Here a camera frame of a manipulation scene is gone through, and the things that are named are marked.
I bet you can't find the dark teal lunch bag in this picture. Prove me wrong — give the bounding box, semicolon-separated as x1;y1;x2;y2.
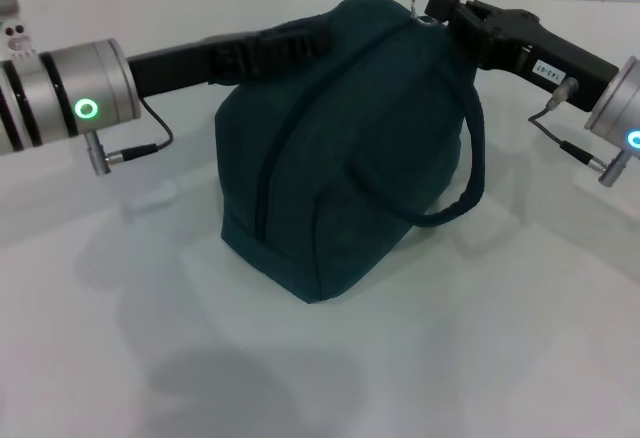
212;0;487;305

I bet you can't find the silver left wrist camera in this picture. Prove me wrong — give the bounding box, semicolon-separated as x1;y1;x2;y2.
0;0;51;59

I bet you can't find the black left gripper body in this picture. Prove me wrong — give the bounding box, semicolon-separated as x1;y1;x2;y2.
127;36;222;100

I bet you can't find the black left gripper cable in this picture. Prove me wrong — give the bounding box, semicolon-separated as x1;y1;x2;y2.
107;97;175;163

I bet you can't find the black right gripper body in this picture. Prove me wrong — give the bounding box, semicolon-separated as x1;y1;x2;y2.
463;0;621;112

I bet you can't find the right gripper cable with plug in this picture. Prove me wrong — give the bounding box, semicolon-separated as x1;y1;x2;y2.
528;77;609;169

